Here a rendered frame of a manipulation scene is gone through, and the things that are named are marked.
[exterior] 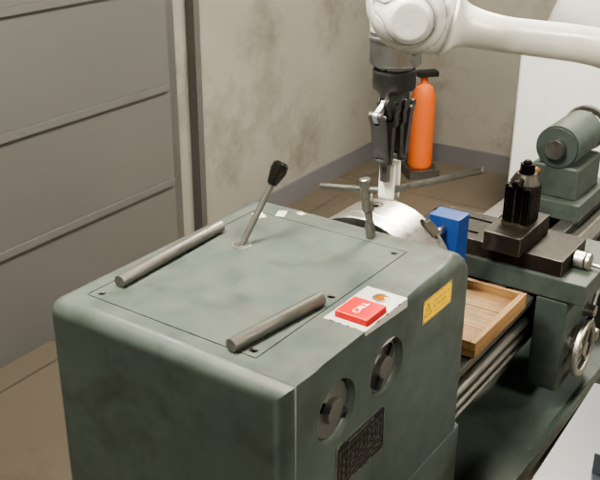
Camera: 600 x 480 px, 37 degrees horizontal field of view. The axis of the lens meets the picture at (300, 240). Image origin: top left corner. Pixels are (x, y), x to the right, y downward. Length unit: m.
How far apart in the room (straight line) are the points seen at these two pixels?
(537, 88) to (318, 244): 3.33
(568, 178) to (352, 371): 1.64
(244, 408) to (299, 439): 0.09
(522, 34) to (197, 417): 0.75
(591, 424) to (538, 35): 1.00
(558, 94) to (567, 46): 3.34
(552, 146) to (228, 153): 2.25
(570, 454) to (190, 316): 0.95
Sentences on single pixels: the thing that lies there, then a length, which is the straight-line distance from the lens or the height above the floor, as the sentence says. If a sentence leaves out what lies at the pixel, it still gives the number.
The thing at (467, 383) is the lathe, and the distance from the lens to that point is 2.16.
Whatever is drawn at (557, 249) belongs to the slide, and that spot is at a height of 0.97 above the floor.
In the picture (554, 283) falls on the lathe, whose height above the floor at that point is 0.91.
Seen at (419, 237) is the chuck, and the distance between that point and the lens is 1.85.
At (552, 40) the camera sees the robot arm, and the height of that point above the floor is 1.65.
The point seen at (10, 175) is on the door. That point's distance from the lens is 3.61.
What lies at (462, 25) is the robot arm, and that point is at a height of 1.69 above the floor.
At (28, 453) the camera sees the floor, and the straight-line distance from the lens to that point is 3.33.
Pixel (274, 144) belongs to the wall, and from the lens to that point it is 5.04.
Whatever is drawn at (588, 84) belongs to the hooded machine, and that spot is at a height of 0.82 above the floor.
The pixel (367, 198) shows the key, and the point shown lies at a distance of 1.66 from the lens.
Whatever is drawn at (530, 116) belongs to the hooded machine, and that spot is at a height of 0.61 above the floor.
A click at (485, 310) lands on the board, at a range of 2.26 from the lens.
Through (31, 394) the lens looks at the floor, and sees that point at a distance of 3.64.
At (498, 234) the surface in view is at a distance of 2.36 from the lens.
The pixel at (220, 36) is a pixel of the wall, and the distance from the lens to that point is 4.52.
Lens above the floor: 1.93
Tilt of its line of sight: 24 degrees down
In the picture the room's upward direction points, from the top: straight up
